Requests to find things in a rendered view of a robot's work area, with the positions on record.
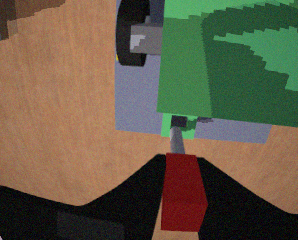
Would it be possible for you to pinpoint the blue-grey ramp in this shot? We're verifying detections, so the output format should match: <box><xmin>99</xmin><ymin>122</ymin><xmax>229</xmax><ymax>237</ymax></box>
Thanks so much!
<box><xmin>114</xmin><ymin>0</ymin><xmax>272</xmax><ymax>144</ymax></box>

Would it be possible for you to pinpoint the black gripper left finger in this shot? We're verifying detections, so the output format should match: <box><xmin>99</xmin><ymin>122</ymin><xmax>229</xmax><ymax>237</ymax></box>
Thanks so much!
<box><xmin>0</xmin><ymin>153</ymin><xmax>166</xmax><ymax>240</ymax></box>

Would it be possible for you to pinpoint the green flat-topped trolley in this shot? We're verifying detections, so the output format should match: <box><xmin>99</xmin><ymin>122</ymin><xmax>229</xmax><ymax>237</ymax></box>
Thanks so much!
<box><xmin>116</xmin><ymin>0</ymin><xmax>298</xmax><ymax>139</ymax></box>

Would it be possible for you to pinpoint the red-headed pin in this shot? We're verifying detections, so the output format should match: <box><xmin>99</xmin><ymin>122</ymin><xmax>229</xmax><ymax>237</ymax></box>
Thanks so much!
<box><xmin>160</xmin><ymin>125</ymin><xmax>208</xmax><ymax>232</ymax></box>

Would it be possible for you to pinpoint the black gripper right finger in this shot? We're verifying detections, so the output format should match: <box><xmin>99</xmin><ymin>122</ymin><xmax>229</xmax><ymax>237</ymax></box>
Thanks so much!
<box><xmin>197</xmin><ymin>156</ymin><xmax>298</xmax><ymax>240</ymax></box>

